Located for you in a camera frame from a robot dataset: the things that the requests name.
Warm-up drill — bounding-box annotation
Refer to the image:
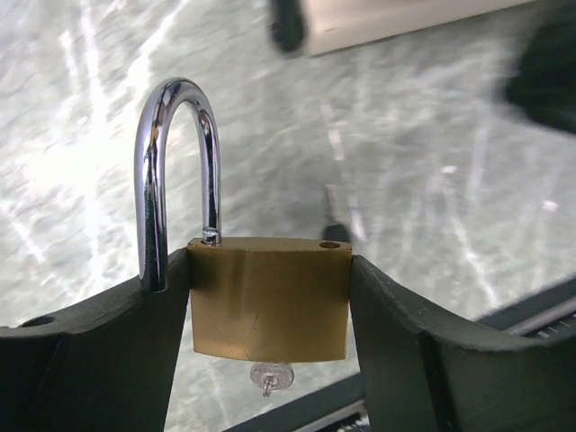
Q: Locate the beige three-tier shelf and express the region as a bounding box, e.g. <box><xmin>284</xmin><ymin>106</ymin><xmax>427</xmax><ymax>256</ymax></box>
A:
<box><xmin>268</xmin><ymin>0</ymin><xmax>526</xmax><ymax>57</ymax></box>

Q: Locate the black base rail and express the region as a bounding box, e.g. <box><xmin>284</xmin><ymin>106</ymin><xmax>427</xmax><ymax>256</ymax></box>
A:
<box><xmin>215</xmin><ymin>276</ymin><xmax>576</xmax><ymax>432</ymax></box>

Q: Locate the brass padlock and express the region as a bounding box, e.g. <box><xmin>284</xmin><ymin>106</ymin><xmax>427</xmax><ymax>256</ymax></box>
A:
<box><xmin>134</xmin><ymin>77</ymin><xmax>352</xmax><ymax>364</ymax></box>

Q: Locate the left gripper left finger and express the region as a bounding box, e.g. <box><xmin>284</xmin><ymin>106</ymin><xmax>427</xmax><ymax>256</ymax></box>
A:
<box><xmin>1</xmin><ymin>249</ymin><xmax>189</xmax><ymax>431</ymax></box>

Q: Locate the small silver key bunch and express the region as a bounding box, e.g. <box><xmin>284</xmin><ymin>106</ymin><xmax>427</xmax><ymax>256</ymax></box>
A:
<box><xmin>250</xmin><ymin>362</ymin><xmax>295</xmax><ymax>398</ymax></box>

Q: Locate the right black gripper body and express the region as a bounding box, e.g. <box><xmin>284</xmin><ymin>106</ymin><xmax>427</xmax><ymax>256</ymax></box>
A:
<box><xmin>503</xmin><ymin>8</ymin><xmax>575</xmax><ymax>135</ymax></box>

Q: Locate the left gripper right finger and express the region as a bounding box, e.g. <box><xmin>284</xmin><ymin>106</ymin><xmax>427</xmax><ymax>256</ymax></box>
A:
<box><xmin>348</xmin><ymin>254</ymin><xmax>576</xmax><ymax>432</ymax></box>

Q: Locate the black-headed key bunch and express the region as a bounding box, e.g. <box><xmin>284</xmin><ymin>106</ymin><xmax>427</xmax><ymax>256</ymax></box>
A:
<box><xmin>320</xmin><ymin>184</ymin><xmax>350</xmax><ymax>243</ymax></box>

